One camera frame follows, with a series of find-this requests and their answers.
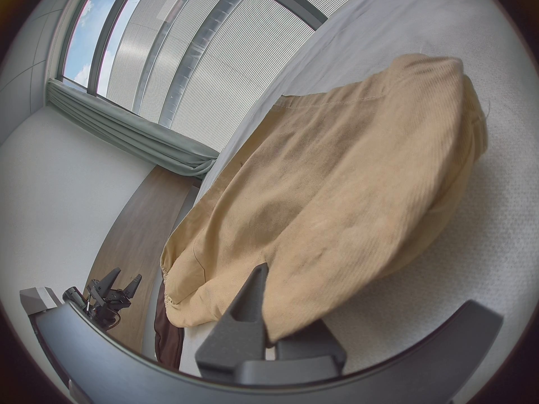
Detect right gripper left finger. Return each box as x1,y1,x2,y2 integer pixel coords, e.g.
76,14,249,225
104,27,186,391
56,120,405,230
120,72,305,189
195,263,270,384

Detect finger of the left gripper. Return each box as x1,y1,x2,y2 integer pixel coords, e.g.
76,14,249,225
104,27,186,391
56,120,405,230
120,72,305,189
104,269,122,294
123,274,143,299

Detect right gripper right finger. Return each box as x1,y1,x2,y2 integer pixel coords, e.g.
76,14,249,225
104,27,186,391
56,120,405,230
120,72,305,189
276,320,347,368

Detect mustard yellow shorts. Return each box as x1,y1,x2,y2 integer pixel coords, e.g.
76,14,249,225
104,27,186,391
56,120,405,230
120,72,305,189
160,53,489,344

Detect bed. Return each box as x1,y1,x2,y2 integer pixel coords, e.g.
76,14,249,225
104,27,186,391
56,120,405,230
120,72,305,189
86,0,539,378

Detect brown shorts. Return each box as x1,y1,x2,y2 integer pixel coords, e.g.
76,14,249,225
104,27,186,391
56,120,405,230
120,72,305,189
154,282,186,371

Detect grey-green curtain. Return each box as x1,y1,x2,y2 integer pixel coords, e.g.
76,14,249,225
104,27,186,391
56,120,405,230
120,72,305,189
45,78,220,180

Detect window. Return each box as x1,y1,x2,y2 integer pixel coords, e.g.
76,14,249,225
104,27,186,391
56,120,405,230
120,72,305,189
57,0,396,152

